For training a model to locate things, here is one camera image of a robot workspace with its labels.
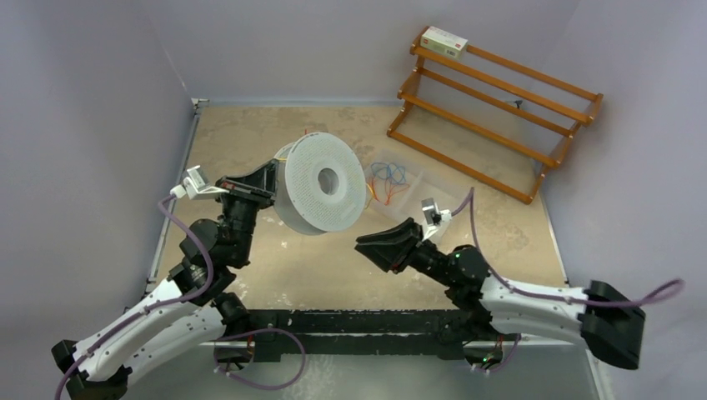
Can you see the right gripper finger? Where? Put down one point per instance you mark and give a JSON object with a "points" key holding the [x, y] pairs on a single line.
{"points": [[407, 232], [380, 256]]}

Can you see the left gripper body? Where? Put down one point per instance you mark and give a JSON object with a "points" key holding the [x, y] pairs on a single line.
{"points": [[238, 191]]}

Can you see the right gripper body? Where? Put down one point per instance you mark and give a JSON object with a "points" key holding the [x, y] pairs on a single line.
{"points": [[422, 251]]}

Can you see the clear plastic divided tray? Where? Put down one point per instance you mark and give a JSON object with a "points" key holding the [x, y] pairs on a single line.
{"points": [[400, 183]]}

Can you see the white perforated cable spool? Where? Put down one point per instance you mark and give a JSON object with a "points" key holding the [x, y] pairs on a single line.
{"points": [[321, 187]]}

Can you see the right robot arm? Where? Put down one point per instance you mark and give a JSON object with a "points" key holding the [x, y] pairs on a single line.
{"points": [[598, 317]]}

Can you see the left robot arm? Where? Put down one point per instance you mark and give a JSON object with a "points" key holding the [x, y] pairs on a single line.
{"points": [[94, 367]]}

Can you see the wooden shelf rack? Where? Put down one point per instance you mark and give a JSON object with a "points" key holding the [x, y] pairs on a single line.
{"points": [[408, 94]]}

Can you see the white green box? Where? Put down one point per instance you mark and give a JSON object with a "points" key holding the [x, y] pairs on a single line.
{"points": [[442, 42]]}

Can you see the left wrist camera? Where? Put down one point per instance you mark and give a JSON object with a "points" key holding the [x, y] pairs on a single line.
{"points": [[196, 186]]}

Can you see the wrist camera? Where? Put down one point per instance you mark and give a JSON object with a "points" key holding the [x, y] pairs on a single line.
{"points": [[196, 186], [436, 219]]}

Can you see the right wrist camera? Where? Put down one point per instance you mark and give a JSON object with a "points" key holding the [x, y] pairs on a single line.
{"points": [[436, 219]]}

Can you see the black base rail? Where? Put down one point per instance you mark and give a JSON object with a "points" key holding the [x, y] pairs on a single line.
{"points": [[448, 334]]}

